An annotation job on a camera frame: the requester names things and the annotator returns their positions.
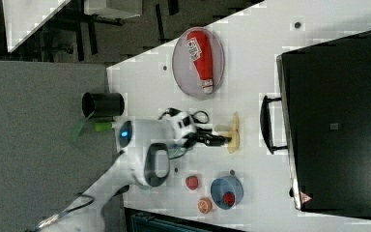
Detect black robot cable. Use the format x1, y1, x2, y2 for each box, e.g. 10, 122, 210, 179
25, 192, 96, 232

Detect plush red strawberry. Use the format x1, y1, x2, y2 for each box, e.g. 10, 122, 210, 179
185, 175, 199, 190

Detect black utensil holder cup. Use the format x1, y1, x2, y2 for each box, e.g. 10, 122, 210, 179
82, 93, 125, 118

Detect plush peeled banana toy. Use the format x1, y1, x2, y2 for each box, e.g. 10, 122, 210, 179
214, 113, 240, 154

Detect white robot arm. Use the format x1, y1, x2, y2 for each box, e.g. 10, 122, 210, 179
33, 108, 240, 232

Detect small red strawberry toy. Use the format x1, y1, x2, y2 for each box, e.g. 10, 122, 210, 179
222, 192, 235, 207

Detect green slotted spatula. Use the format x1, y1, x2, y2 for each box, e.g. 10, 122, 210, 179
69, 111, 114, 143

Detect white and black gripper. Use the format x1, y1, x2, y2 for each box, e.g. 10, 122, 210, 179
160, 109, 231, 149

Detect blue mug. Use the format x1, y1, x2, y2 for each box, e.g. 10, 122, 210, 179
210, 175, 243, 210

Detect plush orange slice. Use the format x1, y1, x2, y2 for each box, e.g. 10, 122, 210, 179
197, 197, 213, 215

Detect plush red ketchup bottle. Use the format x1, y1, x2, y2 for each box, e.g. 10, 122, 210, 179
186, 30, 214, 94

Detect round grey plate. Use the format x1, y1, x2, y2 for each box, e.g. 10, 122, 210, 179
172, 27, 225, 100

